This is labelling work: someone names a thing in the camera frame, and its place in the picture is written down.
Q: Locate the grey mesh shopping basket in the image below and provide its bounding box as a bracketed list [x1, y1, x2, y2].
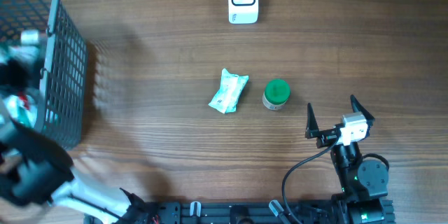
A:
[1, 0, 88, 150]

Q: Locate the green lid jar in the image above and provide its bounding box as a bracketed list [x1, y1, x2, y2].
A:
[262, 79, 291, 111]

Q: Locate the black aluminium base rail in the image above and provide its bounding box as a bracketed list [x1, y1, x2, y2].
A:
[134, 199, 396, 224]

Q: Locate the black right camera cable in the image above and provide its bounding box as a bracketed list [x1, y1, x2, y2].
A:
[281, 136, 342, 224]

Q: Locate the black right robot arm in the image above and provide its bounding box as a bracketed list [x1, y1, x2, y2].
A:
[305, 95, 390, 223]

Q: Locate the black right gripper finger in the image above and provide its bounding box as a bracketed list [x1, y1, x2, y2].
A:
[350, 94, 375, 126]
[306, 103, 319, 132]

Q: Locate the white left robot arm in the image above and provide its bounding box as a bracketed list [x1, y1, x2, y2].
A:
[1, 103, 151, 223]

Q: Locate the mint flushable wipes pack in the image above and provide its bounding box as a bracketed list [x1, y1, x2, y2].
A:
[209, 69, 249, 114]

